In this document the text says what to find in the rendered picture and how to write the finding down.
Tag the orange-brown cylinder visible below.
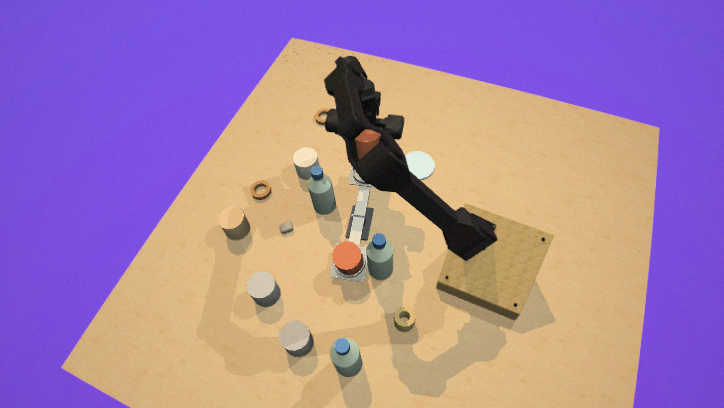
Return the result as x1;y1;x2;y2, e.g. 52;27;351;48
332;241;364;276

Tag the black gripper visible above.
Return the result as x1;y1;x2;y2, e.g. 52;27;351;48
325;103;405;140

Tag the orange ring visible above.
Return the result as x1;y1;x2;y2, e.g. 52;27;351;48
315;109;329;125
250;180;271;200

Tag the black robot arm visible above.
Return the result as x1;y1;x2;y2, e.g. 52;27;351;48
324;56;498;262

